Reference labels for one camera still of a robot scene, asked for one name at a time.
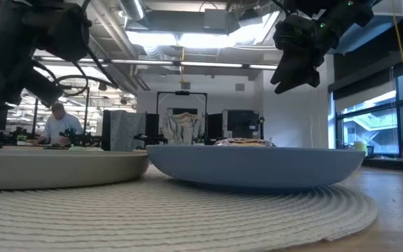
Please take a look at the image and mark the round grey plate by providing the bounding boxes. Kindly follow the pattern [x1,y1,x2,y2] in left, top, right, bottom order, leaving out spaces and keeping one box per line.
[0,145,150,191]

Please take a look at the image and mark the grey partition panel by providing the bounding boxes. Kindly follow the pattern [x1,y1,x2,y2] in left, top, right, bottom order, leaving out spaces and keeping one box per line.
[101,110,147,152]

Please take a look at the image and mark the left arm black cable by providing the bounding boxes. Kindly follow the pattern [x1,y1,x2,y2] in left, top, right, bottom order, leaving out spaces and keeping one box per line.
[33,0,119,98]

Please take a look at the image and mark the round blue plate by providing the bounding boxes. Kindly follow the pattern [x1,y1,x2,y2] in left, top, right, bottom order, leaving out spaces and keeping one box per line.
[146,144,367,190]

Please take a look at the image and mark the person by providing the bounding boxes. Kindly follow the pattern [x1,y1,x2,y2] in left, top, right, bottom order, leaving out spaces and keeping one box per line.
[35,101,84,146]

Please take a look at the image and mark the black equipment box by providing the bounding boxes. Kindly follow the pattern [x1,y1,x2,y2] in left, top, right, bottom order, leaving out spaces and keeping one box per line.
[221,108,261,141]

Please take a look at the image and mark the black window frame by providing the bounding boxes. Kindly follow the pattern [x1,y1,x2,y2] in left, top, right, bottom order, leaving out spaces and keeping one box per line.
[329,52,403,162]

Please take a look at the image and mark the draped pale cloth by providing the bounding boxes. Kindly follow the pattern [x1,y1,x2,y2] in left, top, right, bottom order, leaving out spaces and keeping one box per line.
[159,111,206,146]

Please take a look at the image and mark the long ceiling light strip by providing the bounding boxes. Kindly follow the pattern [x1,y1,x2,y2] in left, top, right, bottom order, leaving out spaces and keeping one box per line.
[33,57,279,70]

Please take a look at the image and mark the yellow-green cup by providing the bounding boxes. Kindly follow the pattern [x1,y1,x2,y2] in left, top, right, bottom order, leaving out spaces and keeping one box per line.
[353,140,369,158]

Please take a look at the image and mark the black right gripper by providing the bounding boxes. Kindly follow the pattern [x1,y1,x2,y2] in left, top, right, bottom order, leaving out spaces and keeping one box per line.
[270,13,341,95]

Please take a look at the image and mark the silver ceiling duct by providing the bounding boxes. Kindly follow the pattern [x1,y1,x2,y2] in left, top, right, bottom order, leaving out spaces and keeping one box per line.
[117,0,146,22]

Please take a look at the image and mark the round white woven placemat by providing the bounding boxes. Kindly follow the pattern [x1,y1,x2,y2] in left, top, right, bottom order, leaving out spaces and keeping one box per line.
[0,164,379,252]

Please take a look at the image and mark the large chocolate drizzled donut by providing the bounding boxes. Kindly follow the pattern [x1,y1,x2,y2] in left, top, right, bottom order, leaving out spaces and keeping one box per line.
[213,137,277,148]

